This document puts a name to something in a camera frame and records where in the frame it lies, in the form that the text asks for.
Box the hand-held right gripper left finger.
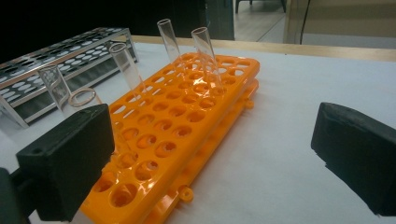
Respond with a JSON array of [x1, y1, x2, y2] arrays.
[[16, 104, 116, 222]]

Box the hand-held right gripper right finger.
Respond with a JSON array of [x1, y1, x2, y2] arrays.
[[310, 102, 396, 217]]

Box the clear glass test tube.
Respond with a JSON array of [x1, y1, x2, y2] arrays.
[[191, 26, 227, 97], [36, 64, 76, 119], [67, 87, 138, 164], [108, 42, 150, 104], [156, 18, 188, 74]]

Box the metal test tube rack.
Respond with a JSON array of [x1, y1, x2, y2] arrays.
[[0, 27, 139, 129]]

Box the orange plastic test tube rack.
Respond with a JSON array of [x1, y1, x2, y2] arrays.
[[79, 51, 261, 224]]

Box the beige wooden partition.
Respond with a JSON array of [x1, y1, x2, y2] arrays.
[[283, 0, 396, 49]]

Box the dark grey cabinet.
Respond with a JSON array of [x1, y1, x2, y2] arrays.
[[205, 0, 235, 41]]

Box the black hanging cable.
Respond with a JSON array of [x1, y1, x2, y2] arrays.
[[299, 0, 312, 45]]

